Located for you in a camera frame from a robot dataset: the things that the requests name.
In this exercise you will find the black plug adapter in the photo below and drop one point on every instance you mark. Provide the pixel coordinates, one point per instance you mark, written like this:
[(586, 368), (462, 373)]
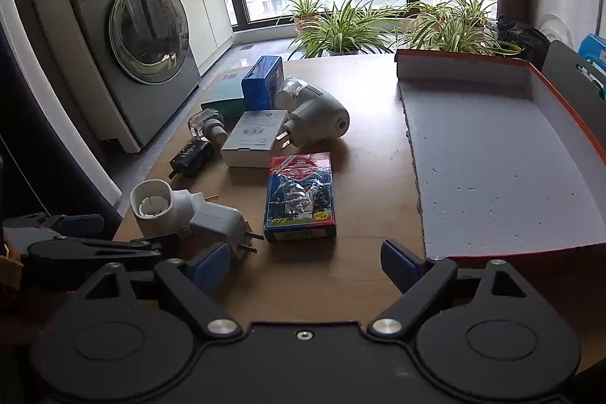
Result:
[(189, 155)]

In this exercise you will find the teal cardboard box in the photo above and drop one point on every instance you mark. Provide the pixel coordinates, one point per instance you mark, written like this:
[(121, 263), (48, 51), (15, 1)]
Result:
[(222, 94)]

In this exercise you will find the grey chair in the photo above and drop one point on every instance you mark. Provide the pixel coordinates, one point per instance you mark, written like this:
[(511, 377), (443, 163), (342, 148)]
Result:
[(563, 72)]

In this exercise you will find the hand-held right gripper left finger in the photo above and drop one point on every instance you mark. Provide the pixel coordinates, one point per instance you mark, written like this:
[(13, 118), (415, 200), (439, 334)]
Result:
[(213, 264)]

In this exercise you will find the silver front-load washing machine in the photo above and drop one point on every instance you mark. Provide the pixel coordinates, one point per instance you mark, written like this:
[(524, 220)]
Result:
[(146, 30)]

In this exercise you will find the white cabinet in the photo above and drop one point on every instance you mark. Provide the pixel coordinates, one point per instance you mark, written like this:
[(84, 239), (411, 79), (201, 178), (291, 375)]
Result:
[(208, 6)]

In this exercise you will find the red and blue blister package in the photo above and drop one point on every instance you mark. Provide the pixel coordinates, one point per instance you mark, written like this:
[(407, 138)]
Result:
[(300, 195)]

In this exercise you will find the blue cardboard box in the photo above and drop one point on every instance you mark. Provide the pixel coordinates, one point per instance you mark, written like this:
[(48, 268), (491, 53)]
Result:
[(260, 82)]

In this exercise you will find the white cardboard tray box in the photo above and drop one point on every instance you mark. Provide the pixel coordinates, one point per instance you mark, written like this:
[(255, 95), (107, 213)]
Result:
[(487, 158)]

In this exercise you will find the white fan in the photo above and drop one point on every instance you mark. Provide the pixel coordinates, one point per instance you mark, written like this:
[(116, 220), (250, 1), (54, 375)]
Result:
[(554, 27)]

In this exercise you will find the blue plastic stool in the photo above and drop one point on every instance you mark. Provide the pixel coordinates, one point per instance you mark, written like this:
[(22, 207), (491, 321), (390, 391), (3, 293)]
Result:
[(594, 49)]

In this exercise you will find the large white plug-in lamp socket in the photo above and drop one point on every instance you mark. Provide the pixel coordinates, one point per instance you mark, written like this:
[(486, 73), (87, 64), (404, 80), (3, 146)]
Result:
[(317, 115)]

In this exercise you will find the black bag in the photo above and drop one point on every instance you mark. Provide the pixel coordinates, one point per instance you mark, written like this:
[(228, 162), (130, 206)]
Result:
[(521, 35)]

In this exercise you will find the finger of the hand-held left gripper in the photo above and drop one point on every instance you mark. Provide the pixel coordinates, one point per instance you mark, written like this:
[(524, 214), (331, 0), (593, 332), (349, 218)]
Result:
[(94, 250), (80, 224)]

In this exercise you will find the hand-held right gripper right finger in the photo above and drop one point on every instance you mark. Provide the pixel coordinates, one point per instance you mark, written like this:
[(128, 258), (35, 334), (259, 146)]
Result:
[(397, 264)]

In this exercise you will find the small white plug-in socket adapter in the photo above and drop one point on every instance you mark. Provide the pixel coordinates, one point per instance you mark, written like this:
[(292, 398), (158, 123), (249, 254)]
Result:
[(189, 214)]

